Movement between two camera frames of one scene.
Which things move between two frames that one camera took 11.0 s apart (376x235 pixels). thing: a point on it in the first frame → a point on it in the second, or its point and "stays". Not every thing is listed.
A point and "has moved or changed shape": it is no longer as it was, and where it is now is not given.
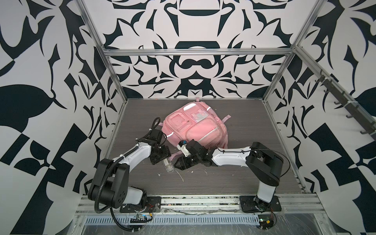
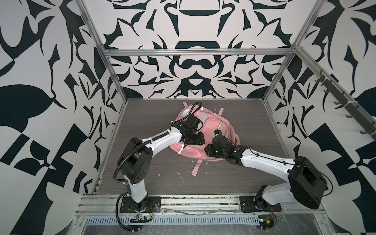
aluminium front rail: x=207 y=204 stays
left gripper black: x=166 y=153 → x=200 y=140
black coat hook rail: x=350 y=106 stays
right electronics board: x=266 y=221 stays
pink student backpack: x=196 y=121 has moved or changed shape
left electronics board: x=140 y=218 stays
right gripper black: x=182 y=161 → x=209 y=150
